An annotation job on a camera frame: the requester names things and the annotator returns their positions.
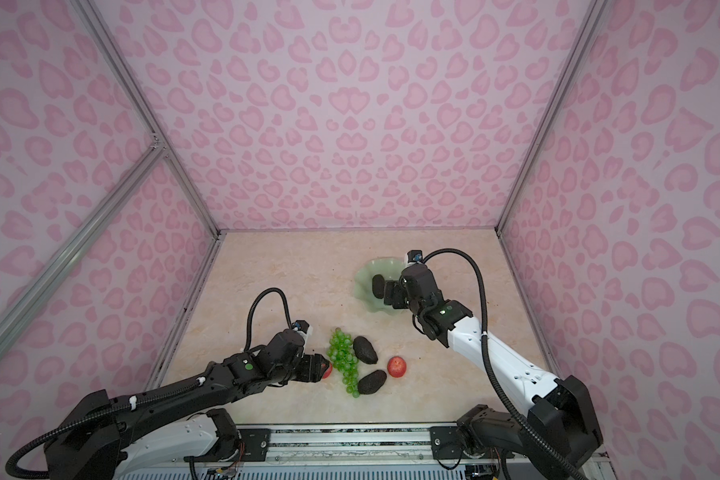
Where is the green glass fruit bowl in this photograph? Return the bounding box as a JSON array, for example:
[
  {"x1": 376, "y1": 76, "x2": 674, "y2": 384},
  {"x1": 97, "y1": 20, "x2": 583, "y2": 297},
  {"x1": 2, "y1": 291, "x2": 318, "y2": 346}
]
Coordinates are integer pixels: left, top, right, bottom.
[{"x1": 353, "y1": 257, "x2": 408, "y2": 315}]

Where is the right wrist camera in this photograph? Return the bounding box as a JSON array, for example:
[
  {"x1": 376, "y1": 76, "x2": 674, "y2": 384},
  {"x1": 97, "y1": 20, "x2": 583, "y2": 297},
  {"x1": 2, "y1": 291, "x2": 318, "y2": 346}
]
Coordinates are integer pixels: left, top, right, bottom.
[{"x1": 406, "y1": 250, "x2": 424, "y2": 266}]

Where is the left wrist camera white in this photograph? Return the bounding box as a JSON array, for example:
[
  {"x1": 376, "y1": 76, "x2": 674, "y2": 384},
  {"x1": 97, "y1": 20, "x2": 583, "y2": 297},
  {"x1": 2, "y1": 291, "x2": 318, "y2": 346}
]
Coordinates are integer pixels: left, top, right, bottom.
[{"x1": 291, "y1": 320, "x2": 313, "y2": 348}]

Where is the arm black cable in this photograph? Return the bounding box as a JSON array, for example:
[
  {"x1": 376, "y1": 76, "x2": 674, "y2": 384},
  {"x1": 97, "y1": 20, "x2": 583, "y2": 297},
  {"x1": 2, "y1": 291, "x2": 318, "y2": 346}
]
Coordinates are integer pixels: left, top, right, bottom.
[
  {"x1": 244, "y1": 287, "x2": 295, "y2": 352},
  {"x1": 421, "y1": 247, "x2": 589, "y2": 480}
]

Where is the aluminium frame profile left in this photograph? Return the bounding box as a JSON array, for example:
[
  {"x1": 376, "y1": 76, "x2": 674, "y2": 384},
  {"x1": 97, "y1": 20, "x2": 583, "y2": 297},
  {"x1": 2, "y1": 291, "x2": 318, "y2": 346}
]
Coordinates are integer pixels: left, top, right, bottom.
[{"x1": 0, "y1": 1, "x2": 223, "y2": 388}]

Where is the dark avocado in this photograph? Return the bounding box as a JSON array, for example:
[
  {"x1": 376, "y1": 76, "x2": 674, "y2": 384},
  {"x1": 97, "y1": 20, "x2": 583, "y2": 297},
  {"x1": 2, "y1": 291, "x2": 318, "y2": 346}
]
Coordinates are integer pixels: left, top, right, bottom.
[{"x1": 371, "y1": 274, "x2": 386, "y2": 300}]

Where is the dark avocado table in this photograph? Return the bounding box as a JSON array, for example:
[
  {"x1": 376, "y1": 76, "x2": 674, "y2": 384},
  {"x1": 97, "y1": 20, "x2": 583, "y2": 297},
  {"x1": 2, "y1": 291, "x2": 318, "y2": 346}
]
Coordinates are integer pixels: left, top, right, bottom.
[
  {"x1": 357, "y1": 370, "x2": 388, "y2": 395},
  {"x1": 353, "y1": 336, "x2": 379, "y2": 365}
]

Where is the green fake grape bunch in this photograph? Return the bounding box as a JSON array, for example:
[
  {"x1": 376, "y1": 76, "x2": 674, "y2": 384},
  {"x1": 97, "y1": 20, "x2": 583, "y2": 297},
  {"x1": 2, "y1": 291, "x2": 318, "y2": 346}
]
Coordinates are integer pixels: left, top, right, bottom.
[{"x1": 327, "y1": 328, "x2": 360, "y2": 398}]

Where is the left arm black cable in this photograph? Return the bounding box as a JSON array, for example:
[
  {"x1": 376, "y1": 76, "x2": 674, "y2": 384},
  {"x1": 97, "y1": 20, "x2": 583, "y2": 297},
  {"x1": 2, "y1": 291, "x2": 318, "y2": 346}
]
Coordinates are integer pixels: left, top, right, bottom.
[{"x1": 244, "y1": 287, "x2": 295, "y2": 352}]

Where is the aluminium frame profile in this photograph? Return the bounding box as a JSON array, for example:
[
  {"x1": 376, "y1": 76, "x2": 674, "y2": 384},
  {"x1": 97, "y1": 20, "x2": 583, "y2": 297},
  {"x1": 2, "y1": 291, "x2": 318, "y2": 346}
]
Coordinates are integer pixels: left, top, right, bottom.
[
  {"x1": 495, "y1": 0, "x2": 613, "y2": 373},
  {"x1": 0, "y1": 1, "x2": 223, "y2": 388}
]

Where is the aluminium frame profile right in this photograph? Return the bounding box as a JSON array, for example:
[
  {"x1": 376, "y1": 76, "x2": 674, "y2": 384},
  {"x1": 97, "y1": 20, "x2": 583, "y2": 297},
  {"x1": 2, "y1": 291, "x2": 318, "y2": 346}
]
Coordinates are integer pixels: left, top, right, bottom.
[{"x1": 495, "y1": 0, "x2": 613, "y2": 373}]

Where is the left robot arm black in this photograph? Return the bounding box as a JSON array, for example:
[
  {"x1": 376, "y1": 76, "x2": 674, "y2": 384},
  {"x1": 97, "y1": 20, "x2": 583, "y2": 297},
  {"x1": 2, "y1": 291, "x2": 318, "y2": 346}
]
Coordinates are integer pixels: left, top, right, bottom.
[{"x1": 43, "y1": 321, "x2": 330, "y2": 479}]

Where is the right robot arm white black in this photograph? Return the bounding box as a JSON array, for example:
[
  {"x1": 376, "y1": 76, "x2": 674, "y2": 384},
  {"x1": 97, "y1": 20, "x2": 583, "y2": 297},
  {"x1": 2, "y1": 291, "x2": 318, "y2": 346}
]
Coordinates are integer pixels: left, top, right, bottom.
[{"x1": 371, "y1": 263, "x2": 603, "y2": 479}]

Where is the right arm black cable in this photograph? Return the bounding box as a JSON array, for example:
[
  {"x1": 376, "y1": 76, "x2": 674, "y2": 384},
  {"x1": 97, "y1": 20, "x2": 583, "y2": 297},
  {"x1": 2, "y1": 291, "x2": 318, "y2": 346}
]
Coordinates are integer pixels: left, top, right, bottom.
[{"x1": 421, "y1": 247, "x2": 589, "y2": 480}]

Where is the metal base rail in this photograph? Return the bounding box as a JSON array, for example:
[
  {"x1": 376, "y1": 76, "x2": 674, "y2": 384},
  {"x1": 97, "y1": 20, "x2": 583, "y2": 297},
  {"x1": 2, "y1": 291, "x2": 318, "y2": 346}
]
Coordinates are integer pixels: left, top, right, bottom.
[{"x1": 119, "y1": 422, "x2": 613, "y2": 480}]

